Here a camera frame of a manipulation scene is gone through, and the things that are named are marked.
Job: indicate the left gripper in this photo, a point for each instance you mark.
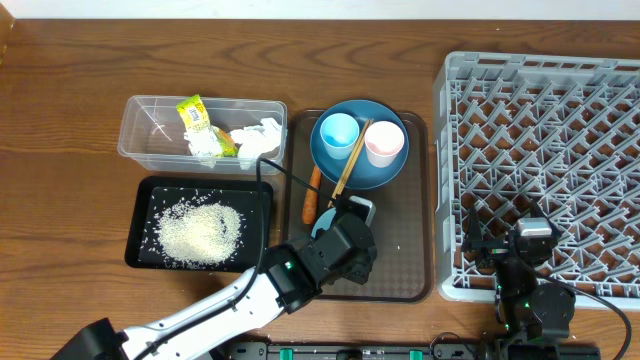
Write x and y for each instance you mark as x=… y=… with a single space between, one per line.
x=371 y=254

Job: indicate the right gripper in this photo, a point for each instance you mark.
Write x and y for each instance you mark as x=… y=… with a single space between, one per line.
x=473 y=242

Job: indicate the light blue rice bowl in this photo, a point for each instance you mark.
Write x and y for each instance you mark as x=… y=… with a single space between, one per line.
x=324 y=222

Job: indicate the wooden chopstick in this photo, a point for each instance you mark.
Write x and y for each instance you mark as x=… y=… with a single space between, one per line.
x=353 y=165
x=349 y=165

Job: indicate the orange carrot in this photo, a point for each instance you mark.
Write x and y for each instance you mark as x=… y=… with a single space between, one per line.
x=311 y=198

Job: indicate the white napkin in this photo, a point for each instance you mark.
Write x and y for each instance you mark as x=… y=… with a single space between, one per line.
x=256 y=140

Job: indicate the yellow green snack wrapper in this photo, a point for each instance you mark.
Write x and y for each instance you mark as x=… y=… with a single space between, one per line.
x=200 y=131

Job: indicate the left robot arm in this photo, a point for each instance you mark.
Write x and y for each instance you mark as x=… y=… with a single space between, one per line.
x=246 y=304

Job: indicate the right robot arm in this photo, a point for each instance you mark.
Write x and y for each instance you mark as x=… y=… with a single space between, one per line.
x=536 y=316

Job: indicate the grey dishwasher rack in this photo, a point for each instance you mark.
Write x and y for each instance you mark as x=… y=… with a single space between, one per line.
x=561 y=132

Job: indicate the brown serving tray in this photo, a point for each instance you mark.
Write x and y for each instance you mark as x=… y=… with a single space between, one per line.
x=401 y=226

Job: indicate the dark blue plate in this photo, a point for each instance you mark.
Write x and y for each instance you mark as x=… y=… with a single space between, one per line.
x=364 y=176

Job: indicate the pink cup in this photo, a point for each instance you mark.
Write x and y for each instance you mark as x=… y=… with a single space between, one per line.
x=383 y=142

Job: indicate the light blue cup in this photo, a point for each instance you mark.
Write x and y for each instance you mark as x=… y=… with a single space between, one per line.
x=339 y=133

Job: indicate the white rice pile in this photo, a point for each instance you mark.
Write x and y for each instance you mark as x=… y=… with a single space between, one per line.
x=191 y=228

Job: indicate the black plastic tray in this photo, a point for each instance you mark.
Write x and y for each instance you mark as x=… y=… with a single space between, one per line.
x=241 y=194

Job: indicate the clear plastic bin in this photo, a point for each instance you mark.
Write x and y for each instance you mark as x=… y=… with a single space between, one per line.
x=152 y=133

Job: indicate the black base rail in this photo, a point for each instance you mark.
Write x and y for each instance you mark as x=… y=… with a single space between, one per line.
x=438 y=351

